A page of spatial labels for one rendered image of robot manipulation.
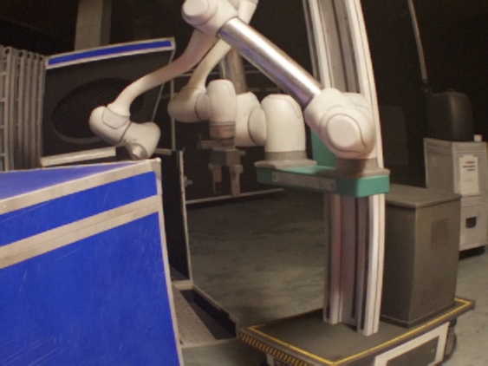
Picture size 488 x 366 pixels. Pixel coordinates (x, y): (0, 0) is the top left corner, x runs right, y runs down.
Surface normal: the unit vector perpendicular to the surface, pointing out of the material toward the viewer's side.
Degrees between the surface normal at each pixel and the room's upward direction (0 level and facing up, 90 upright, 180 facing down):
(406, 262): 90
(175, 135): 90
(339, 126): 95
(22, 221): 90
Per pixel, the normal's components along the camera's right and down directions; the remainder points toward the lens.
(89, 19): 0.00, 0.13
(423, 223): 0.46, 0.08
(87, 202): 0.93, -0.01
